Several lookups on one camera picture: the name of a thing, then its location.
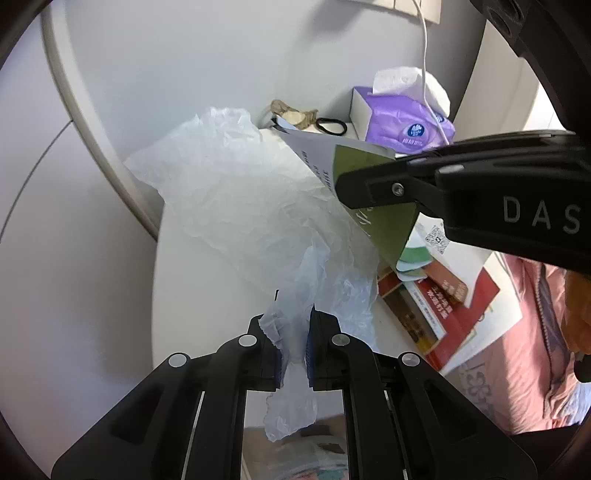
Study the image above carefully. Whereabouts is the white wardrobe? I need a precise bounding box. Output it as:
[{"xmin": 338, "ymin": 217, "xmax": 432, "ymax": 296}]
[{"xmin": 0, "ymin": 9, "xmax": 160, "ymax": 462}]

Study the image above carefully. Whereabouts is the purple tissue box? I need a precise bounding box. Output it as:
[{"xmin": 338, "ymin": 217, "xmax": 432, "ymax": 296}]
[{"xmin": 351, "ymin": 66, "xmax": 457, "ymax": 154}]

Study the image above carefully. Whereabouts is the white nightstand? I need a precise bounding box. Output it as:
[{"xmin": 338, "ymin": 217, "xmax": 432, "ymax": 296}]
[{"xmin": 150, "ymin": 111, "xmax": 525, "ymax": 377}]

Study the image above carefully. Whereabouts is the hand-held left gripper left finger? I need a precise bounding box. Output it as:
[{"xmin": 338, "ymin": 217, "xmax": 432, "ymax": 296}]
[{"xmin": 51, "ymin": 291, "xmax": 283, "ymax": 480}]

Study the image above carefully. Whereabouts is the red printed leaflet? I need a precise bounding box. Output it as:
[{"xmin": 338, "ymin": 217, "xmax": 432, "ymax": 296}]
[{"xmin": 378, "ymin": 263, "xmax": 502, "ymax": 370}]

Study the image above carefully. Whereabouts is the pink blanket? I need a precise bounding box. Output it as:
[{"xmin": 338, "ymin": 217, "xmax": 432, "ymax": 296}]
[{"xmin": 443, "ymin": 251, "xmax": 591, "ymax": 435}]

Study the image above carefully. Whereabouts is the person's right hand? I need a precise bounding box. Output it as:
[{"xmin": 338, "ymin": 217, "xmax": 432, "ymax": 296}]
[{"xmin": 564, "ymin": 270, "xmax": 591, "ymax": 356}]

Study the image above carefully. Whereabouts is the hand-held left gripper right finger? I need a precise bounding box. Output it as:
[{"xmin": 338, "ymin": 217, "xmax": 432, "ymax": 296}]
[{"xmin": 307, "ymin": 308, "xmax": 541, "ymax": 480}]

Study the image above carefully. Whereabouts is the black hair tie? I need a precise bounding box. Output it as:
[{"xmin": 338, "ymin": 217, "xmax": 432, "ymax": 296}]
[{"xmin": 316, "ymin": 117, "xmax": 347, "ymax": 136}]

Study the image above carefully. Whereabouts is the small brown toy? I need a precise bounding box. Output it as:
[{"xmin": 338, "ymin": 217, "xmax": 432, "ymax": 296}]
[{"xmin": 268, "ymin": 99, "xmax": 319, "ymax": 132}]

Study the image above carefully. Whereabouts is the clear plastic bag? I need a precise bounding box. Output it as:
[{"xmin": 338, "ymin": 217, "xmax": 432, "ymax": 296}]
[{"xmin": 124, "ymin": 106, "xmax": 382, "ymax": 444}]

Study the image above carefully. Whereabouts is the olive green white leaflet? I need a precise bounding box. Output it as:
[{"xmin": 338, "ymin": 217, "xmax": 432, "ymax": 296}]
[{"xmin": 272, "ymin": 115, "xmax": 419, "ymax": 273}]

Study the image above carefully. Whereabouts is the white charging cable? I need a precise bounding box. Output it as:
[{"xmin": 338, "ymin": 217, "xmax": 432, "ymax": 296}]
[{"xmin": 412, "ymin": 0, "xmax": 455, "ymax": 147}]

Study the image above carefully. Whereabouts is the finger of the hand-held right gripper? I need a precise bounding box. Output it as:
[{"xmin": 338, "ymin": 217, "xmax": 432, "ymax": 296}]
[
  {"xmin": 394, "ymin": 130, "xmax": 578, "ymax": 169},
  {"xmin": 335, "ymin": 161, "xmax": 445, "ymax": 219}
]

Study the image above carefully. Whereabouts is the white leaflet with green circles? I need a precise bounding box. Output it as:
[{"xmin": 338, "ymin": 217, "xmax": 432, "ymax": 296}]
[{"xmin": 396, "ymin": 217, "xmax": 451, "ymax": 282}]

